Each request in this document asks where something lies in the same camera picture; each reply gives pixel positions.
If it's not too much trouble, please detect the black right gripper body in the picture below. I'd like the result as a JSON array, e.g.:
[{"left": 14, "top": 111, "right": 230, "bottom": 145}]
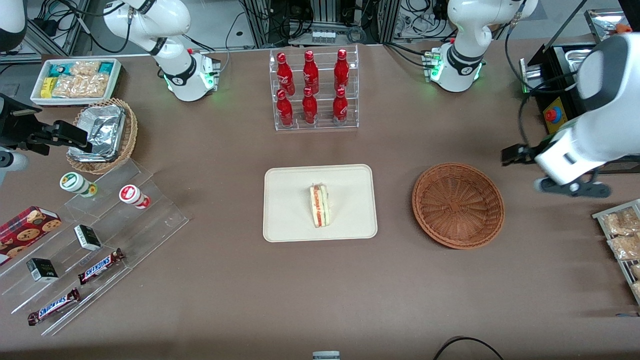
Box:
[{"left": 0, "top": 95, "right": 43, "bottom": 151}]

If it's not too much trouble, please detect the triangular sandwich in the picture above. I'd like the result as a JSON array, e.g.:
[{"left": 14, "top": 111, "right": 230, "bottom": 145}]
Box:
[{"left": 309, "top": 183, "right": 332, "bottom": 228}]

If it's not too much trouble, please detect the light wicker basket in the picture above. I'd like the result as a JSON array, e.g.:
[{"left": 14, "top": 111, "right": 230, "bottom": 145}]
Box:
[{"left": 66, "top": 98, "right": 138, "bottom": 175}]

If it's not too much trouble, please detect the white rectangular snack tray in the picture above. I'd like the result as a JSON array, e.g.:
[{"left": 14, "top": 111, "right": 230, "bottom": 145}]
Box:
[{"left": 30, "top": 58, "right": 122, "bottom": 107}]

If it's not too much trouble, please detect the brown wicker basket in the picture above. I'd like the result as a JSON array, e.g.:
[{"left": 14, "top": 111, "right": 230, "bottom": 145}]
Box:
[{"left": 411, "top": 162, "right": 505, "bottom": 250}]

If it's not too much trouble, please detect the tray of packaged snacks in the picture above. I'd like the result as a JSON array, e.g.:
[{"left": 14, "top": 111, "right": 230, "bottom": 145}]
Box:
[{"left": 592, "top": 199, "right": 640, "bottom": 306}]

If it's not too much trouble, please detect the cream plastic tray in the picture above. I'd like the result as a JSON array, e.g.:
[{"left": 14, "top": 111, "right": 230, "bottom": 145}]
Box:
[{"left": 263, "top": 164, "right": 379, "bottom": 243}]

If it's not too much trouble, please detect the aluminium foil container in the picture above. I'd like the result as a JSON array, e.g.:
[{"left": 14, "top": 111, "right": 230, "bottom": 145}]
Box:
[{"left": 67, "top": 105, "right": 126, "bottom": 162}]

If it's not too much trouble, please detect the green lid yogurt cup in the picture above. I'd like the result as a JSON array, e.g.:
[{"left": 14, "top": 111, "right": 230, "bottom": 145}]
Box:
[{"left": 59, "top": 172, "right": 98, "bottom": 198}]

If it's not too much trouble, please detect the clear rice cracker bag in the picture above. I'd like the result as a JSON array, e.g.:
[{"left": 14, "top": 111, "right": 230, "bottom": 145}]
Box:
[
  {"left": 52, "top": 74, "right": 110, "bottom": 98},
  {"left": 70, "top": 60, "right": 101, "bottom": 77}
]

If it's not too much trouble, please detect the black countertop appliance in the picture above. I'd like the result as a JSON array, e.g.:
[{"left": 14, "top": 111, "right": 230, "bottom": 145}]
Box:
[{"left": 520, "top": 42, "right": 640, "bottom": 175}]

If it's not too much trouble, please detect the red lid yogurt cup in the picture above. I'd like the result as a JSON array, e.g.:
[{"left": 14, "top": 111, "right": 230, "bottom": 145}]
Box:
[{"left": 119, "top": 184, "right": 151, "bottom": 210}]

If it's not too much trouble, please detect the red plaid cookie box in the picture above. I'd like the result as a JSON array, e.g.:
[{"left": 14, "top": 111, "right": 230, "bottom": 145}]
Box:
[{"left": 0, "top": 205, "right": 63, "bottom": 266}]

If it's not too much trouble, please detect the steel pan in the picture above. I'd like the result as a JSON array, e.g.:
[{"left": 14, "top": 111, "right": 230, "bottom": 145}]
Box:
[
  {"left": 562, "top": 47, "right": 598, "bottom": 76},
  {"left": 584, "top": 7, "right": 626, "bottom": 43}
]

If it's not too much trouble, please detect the small black carton box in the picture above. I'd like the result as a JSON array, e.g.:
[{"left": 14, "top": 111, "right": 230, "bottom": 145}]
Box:
[
  {"left": 26, "top": 258, "right": 59, "bottom": 283},
  {"left": 74, "top": 224, "right": 102, "bottom": 251}
]

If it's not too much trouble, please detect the clear acrylic stepped shelf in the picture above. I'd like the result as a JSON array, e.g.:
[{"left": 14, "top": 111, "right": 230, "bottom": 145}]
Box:
[{"left": 0, "top": 159, "right": 190, "bottom": 337}]

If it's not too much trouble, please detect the snickers chocolate bar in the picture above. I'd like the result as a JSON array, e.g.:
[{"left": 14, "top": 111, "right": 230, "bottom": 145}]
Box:
[
  {"left": 77, "top": 248, "right": 125, "bottom": 286},
  {"left": 27, "top": 288, "right": 81, "bottom": 326}
]

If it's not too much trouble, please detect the red cola bottle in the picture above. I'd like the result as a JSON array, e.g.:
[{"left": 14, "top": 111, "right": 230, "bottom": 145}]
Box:
[
  {"left": 302, "top": 87, "right": 319, "bottom": 125},
  {"left": 334, "top": 48, "right": 350, "bottom": 92},
  {"left": 303, "top": 50, "right": 320, "bottom": 95},
  {"left": 332, "top": 87, "right": 349, "bottom": 126},
  {"left": 276, "top": 89, "right": 294, "bottom": 127},
  {"left": 276, "top": 52, "right": 296, "bottom": 97}
]

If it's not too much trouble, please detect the clear acrylic bottle rack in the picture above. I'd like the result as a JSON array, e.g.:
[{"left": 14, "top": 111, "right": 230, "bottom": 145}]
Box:
[{"left": 268, "top": 45, "right": 360, "bottom": 132}]

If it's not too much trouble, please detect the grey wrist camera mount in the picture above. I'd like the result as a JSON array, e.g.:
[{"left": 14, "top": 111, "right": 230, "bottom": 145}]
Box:
[
  {"left": 534, "top": 176, "right": 612, "bottom": 199},
  {"left": 0, "top": 150, "right": 28, "bottom": 186}
]

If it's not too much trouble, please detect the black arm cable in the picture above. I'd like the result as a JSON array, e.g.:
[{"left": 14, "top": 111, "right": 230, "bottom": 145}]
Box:
[{"left": 505, "top": 20, "right": 581, "bottom": 147}]

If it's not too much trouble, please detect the aluminium profile frame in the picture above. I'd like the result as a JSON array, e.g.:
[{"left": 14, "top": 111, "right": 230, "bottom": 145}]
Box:
[{"left": 22, "top": 0, "right": 93, "bottom": 57}]

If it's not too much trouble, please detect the aluminium frame rack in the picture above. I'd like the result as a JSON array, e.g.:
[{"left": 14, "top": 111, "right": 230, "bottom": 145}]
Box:
[{"left": 240, "top": 0, "right": 401, "bottom": 48}]

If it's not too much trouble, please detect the black looped cable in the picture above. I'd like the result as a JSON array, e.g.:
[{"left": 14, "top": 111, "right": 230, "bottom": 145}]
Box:
[{"left": 432, "top": 336, "right": 506, "bottom": 360}]

